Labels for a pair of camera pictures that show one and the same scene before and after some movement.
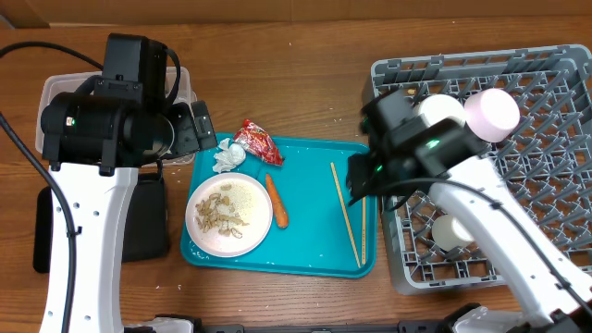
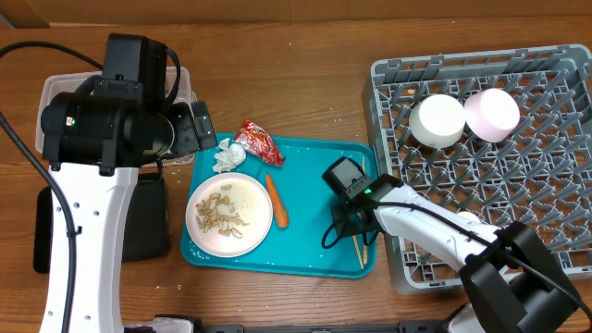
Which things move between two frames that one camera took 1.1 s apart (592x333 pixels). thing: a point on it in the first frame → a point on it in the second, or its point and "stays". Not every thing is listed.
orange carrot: (280, 211) stays
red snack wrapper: (256, 140) stays
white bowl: (437, 106) stays
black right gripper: (361, 182) → (348, 227)
